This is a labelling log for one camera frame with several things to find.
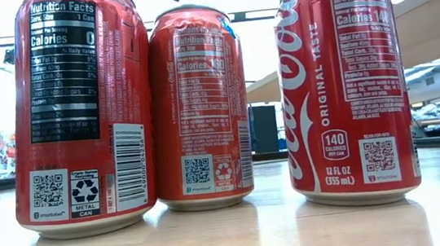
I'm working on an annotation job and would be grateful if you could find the red Cherry Coke can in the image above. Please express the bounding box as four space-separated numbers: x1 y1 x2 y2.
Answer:
138 0 260 217

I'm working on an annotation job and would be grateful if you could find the red Coke Zero can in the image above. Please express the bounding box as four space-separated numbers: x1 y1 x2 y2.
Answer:
0 0 169 246

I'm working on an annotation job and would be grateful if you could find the small black wall device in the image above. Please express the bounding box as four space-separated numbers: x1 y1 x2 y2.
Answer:
2 47 18 67

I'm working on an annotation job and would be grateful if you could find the red Coca-Cola original can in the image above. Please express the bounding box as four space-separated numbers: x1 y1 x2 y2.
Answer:
271 0 425 214

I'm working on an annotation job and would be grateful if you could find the black background cabinet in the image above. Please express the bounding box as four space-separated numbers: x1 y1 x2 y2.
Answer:
247 103 281 156

